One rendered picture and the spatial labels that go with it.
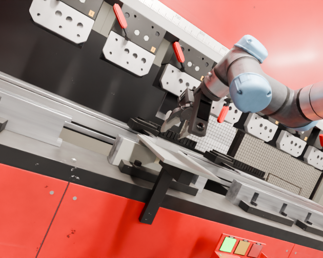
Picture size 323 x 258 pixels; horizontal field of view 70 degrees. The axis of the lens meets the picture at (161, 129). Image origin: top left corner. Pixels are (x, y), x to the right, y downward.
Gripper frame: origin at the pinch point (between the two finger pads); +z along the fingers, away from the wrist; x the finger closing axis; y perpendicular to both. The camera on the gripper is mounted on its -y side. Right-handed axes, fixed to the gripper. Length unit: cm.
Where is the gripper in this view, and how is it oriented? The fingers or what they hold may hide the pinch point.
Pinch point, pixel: (171, 134)
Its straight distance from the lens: 73.6
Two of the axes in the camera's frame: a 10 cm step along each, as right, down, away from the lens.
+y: 0.1, -7.4, 6.7
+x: -8.4, -3.7, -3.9
